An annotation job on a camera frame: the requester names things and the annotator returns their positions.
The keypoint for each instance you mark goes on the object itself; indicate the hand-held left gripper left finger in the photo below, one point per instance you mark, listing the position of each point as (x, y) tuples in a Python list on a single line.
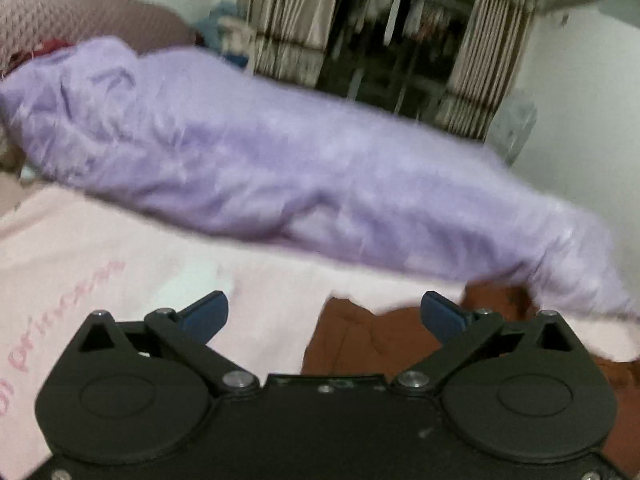
[(205, 317)]

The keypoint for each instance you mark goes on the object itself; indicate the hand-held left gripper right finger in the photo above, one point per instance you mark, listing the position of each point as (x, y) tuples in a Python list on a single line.
[(442, 317)]

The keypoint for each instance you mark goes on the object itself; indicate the brown jacket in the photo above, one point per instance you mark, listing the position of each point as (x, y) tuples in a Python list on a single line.
[(360, 340)]

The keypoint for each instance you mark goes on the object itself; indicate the pile of blue white clothes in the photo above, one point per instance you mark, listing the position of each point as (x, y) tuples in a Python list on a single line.
[(225, 30)]

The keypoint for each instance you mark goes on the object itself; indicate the hanging clothes on rack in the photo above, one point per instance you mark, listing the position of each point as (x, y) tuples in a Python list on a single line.
[(395, 10)]

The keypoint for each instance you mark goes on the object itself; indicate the pink printed bed blanket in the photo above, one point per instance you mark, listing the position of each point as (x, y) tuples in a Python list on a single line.
[(100, 260)]

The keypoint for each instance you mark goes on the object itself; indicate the purple duvet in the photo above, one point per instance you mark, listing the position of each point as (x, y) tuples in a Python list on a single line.
[(250, 160)]

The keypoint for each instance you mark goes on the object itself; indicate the white patterned plastic bag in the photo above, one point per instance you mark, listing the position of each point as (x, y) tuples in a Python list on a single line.
[(515, 130)]

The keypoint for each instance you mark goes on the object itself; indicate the dark balcony window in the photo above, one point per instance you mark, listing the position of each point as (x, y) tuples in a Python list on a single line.
[(400, 75)]

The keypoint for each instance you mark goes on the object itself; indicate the beige striped curtain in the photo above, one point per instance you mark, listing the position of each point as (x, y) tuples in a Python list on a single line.
[(290, 20), (485, 60)]

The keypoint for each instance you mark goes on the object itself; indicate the red cloth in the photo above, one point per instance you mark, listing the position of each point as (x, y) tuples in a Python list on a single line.
[(45, 47)]

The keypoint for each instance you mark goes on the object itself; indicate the pink quilted headboard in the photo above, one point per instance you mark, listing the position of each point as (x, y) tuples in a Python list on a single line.
[(100, 20)]

